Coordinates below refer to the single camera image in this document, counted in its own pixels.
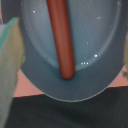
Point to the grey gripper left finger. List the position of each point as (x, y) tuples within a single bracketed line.
[(11, 58)]

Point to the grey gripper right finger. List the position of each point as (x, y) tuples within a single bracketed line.
[(125, 60)]

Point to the brown toy sausage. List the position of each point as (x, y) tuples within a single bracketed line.
[(61, 32)]

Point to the small grey pot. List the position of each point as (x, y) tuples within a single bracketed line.
[(98, 29)]

